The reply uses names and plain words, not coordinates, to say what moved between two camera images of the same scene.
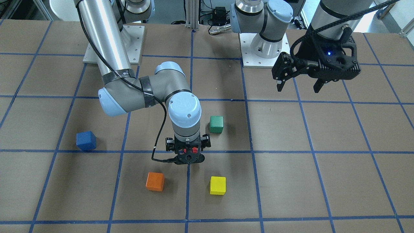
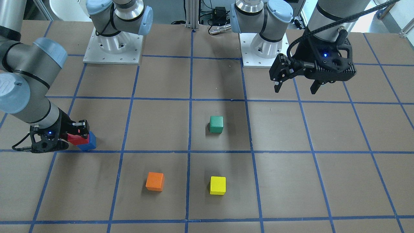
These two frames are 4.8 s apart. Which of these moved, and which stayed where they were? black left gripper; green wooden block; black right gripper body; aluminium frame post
Moved: black right gripper body
Stayed: aluminium frame post; green wooden block; black left gripper
